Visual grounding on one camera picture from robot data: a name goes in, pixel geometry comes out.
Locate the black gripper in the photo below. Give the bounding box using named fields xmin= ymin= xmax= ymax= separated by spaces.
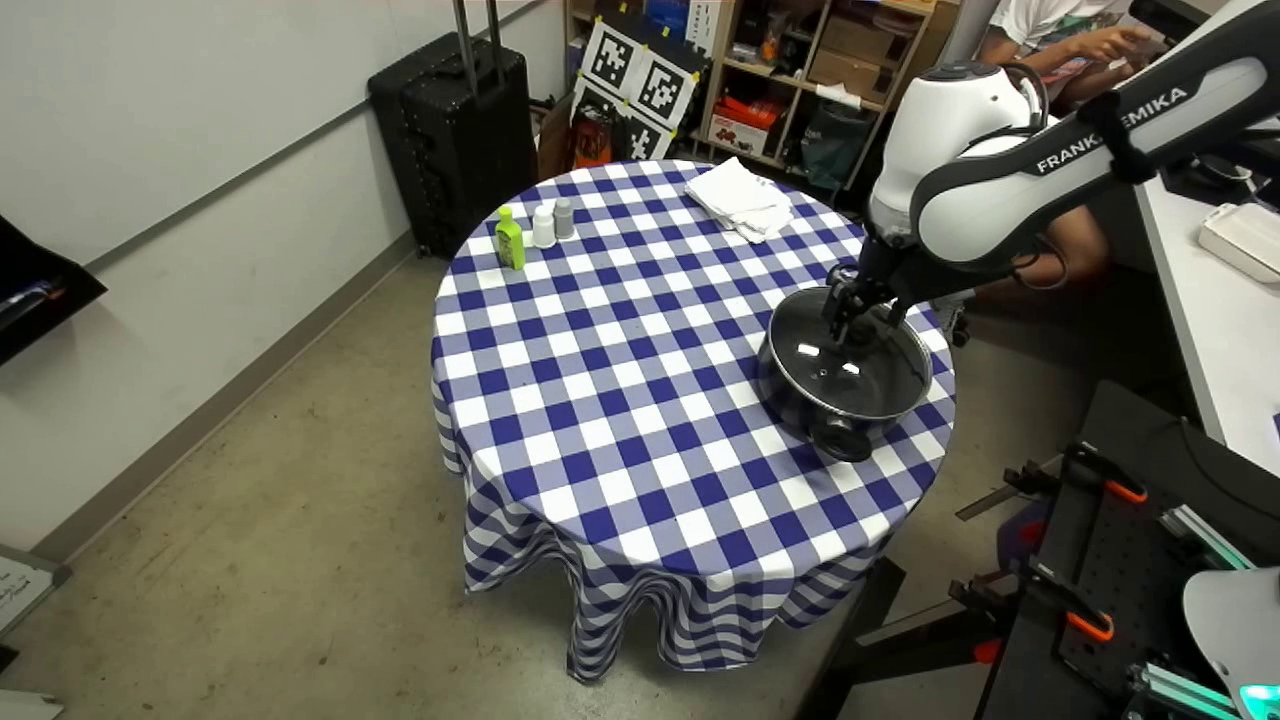
xmin=823 ymin=265 xmax=912 ymax=345

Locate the glass pot lid black knob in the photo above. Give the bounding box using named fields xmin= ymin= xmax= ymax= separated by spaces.
xmin=759 ymin=289 xmax=926 ymax=360

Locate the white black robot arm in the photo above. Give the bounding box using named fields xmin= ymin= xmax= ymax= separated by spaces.
xmin=823 ymin=0 xmax=1280 ymax=338

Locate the black cooking pot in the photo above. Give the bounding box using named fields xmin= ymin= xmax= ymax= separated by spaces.
xmin=756 ymin=341 xmax=934 ymax=462

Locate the white folded cloth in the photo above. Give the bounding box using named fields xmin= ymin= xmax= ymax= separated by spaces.
xmin=690 ymin=161 xmax=793 ymax=240

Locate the wooden storage shelf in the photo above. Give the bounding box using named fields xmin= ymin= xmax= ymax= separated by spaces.
xmin=565 ymin=0 xmax=948 ymax=199

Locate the orange black clamp right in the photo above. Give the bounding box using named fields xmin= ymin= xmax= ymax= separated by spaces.
xmin=1004 ymin=439 xmax=1150 ymax=507

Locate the orange black clamp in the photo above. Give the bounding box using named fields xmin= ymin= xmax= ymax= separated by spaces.
xmin=1004 ymin=439 xmax=1150 ymax=507
xmin=948 ymin=556 xmax=1115 ymax=645

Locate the seated person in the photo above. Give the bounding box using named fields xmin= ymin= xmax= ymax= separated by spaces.
xmin=975 ymin=0 xmax=1164 ymax=293

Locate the black white fiducial marker board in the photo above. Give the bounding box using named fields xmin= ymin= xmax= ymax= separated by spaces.
xmin=569 ymin=16 xmax=705 ymax=169

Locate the blue white checkered tablecloth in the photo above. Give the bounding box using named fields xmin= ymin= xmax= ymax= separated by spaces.
xmin=434 ymin=161 xmax=957 ymax=681

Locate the orange black clamp left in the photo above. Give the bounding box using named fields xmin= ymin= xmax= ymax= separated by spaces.
xmin=948 ymin=556 xmax=1115 ymax=645

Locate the grey small bottle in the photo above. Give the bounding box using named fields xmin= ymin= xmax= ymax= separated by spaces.
xmin=551 ymin=199 xmax=574 ymax=240

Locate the white side desk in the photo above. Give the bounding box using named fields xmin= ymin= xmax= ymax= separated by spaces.
xmin=1136 ymin=182 xmax=1280 ymax=472

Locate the black perforated mounting board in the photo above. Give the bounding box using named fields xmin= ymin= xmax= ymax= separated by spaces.
xmin=981 ymin=386 xmax=1280 ymax=720

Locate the white keyboard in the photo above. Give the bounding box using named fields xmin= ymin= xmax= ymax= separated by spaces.
xmin=1196 ymin=204 xmax=1280 ymax=284

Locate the white small bottle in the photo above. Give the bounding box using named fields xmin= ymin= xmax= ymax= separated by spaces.
xmin=531 ymin=199 xmax=555 ymax=250

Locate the green spray bottle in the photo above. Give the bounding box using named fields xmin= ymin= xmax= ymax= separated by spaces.
xmin=495 ymin=208 xmax=530 ymax=273

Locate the black rolling suitcase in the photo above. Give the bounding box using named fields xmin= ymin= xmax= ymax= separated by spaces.
xmin=367 ymin=0 xmax=538 ymax=260

